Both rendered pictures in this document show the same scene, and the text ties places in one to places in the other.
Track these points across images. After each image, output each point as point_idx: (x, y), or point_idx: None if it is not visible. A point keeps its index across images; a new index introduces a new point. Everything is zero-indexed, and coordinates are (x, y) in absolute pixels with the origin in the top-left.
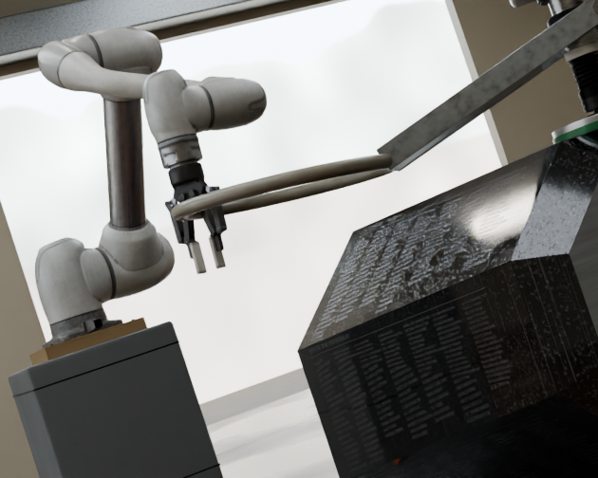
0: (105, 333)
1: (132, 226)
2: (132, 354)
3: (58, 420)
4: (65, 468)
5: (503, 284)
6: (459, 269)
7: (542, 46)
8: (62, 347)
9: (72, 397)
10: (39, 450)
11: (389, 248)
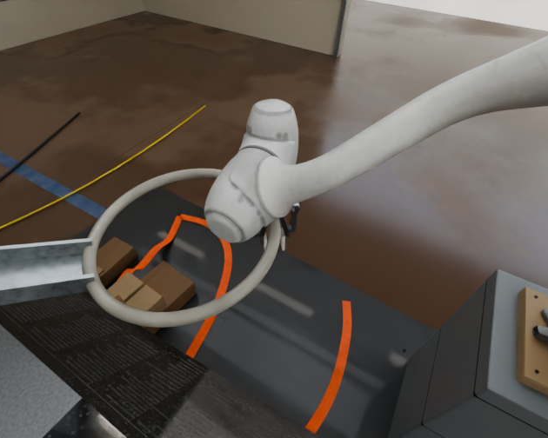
0: (522, 336)
1: None
2: (480, 348)
3: (471, 300)
4: (456, 312)
5: None
6: (97, 308)
7: None
8: (522, 300)
9: (476, 306)
10: None
11: (193, 430)
